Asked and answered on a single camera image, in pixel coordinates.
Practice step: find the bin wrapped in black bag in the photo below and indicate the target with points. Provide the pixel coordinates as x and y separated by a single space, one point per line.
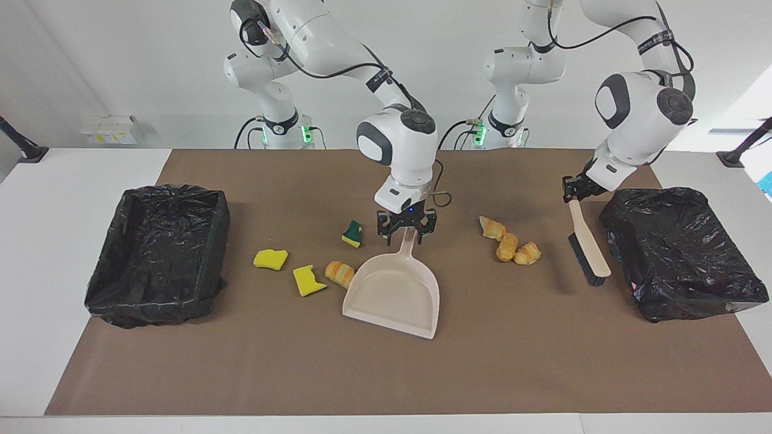
681 253

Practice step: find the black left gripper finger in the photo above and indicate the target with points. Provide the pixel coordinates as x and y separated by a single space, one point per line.
579 194
568 188

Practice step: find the black camera stand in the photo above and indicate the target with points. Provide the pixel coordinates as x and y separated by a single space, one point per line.
736 157
27 150

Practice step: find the open bin with black bag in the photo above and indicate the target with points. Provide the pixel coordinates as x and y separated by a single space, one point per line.
157 259

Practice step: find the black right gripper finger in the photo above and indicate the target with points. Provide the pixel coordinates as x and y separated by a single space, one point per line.
386 226
429 224

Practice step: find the white wall box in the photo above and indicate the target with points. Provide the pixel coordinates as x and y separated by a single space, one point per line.
108 129

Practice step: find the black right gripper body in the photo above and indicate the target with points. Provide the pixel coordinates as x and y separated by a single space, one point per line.
409 217

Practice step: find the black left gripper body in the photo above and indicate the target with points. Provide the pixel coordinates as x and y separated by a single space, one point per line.
588 185

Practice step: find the green and yellow sponge piece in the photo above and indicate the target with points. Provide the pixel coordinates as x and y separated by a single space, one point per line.
352 234

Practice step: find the brown table mat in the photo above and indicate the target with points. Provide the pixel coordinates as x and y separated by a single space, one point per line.
386 374

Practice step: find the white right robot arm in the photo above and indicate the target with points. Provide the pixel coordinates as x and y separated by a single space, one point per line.
404 144

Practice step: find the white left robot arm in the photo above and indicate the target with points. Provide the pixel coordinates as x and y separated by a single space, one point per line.
639 114

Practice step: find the notched yellow sponge piece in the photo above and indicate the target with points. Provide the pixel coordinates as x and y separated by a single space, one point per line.
309 282

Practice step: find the pale pastry piece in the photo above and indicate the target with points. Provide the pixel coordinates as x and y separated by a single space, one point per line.
493 228

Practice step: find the round brown bread bun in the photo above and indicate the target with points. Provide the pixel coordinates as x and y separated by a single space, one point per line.
507 247

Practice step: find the small golden croissant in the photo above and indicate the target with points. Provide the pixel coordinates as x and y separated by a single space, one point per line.
528 254

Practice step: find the blue object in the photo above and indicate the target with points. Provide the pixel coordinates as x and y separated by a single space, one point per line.
768 184

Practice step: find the beige brush black bristles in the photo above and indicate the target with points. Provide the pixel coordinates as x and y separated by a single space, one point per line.
590 247

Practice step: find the beige plastic dustpan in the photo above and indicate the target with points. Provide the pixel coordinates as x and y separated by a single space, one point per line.
392 295

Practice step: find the large striped croissant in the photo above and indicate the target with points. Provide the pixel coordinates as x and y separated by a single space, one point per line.
340 274

